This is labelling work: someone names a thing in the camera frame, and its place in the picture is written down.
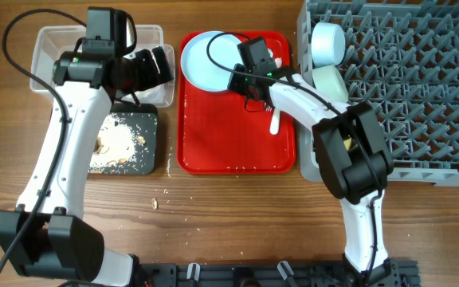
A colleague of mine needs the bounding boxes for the cream plastic spoon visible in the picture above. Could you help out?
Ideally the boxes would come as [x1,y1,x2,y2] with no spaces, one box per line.
[269,109,281,135]

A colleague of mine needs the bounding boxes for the clear plastic waste bin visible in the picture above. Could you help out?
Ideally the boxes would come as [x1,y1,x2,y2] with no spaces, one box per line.
[31,25,175,108]

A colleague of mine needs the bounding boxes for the pink plastic fork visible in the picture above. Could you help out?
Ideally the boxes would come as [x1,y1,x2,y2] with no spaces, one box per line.
[265,49,282,112]

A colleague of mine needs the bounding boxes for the light blue plastic bowl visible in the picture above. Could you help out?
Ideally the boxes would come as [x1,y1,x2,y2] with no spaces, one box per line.
[311,22,346,67]

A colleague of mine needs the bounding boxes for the black food waste tray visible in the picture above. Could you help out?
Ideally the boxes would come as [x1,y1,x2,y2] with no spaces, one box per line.
[49,102,159,176]

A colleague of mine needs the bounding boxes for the yellow plastic cup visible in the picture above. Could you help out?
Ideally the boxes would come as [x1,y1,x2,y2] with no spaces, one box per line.
[343,138,352,151]

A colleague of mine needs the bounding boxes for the grey dishwasher rack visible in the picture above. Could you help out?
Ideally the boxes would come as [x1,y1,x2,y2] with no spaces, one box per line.
[296,0,459,187]

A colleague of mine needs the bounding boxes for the green plastic bowl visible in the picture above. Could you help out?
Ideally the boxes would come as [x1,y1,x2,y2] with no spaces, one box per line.
[312,65,349,103]

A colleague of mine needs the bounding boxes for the light blue plastic plate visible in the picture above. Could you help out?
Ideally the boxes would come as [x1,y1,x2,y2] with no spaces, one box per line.
[181,31,242,92]

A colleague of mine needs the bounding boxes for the food scrap on table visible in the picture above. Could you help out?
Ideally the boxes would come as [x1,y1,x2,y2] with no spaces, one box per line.
[151,198,159,210]

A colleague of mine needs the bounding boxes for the rice and food scraps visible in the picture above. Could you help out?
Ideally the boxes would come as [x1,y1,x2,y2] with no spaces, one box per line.
[88,112,159,175]

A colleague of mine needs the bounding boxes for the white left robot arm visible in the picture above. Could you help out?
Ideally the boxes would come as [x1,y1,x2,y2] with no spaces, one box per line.
[0,47,173,286]

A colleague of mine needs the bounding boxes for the red plastic tray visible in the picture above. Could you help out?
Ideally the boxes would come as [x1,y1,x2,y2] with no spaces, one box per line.
[176,31,296,175]

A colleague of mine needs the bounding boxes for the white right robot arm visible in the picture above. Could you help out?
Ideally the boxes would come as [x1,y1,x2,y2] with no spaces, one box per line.
[228,64,394,281]

